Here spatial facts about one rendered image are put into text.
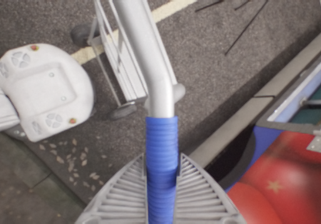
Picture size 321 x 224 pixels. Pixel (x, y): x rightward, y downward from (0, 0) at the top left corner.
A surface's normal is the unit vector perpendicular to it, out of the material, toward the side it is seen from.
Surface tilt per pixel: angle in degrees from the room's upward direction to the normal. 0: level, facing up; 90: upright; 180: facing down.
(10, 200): 8
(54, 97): 0
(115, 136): 0
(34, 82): 0
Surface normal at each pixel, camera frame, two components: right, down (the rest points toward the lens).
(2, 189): 0.42, -0.04
